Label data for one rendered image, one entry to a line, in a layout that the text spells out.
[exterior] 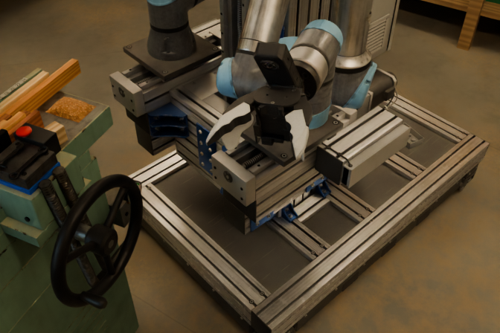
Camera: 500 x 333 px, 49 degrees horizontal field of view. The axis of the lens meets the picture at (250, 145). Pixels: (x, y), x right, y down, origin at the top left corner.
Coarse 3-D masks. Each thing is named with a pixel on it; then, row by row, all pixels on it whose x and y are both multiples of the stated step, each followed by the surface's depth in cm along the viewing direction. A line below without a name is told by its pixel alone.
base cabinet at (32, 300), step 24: (96, 216) 144; (48, 240) 128; (48, 264) 130; (72, 264) 139; (96, 264) 150; (24, 288) 124; (48, 288) 133; (72, 288) 143; (120, 288) 167; (0, 312) 119; (24, 312) 127; (48, 312) 136; (72, 312) 146; (96, 312) 158; (120, 312) 172
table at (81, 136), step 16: (64, 96) 138; (96, 112) 133; (80, 128) 129; (96, 128) 133; (64, 144) 125; (80, 144) 129; (80, 192) 118; (0, 208) 110; (64, 208) 114; (0, 224) 111; (16, 224) 111; (48, 224) 111; (32, 240) 109
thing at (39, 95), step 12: (72, 60) 144; (60, 72) 139; (72, 72) 143; (48, 84) 136; (60, 84) 140; (24, 96) 132; (36, 96) 133; (48, 96) 137; (12, 108) 128; (24, 108) 130; (36, 108) 134
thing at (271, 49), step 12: (264, 48) 76; (276, 48) 75; (264, 60) 76; (276, 60) 76; (288, 60) 77; (264, 72) 80; (276, 72) 79; (288, 72) 78; (288, 84) 82; (300, 84) 84
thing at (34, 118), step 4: (32, 112) 123; (36, 112) 123; (28, 116) 122; (32, 116) 122; (36, 116) 123; (40, 116) 124; (24, 120) 120; (28, 120) 121; (32, 120) 122; (36, 120) 123; (40, 120) 124; (16, 124) 119; (20, 124) 119; (32, 124) 122; (36, 124) 124; (40, 124) 125; (12, 128) 118; (16, 128) 118; (8, 132) 117; (12, 132) 117; (12, 136) 118; (12, 140) 118
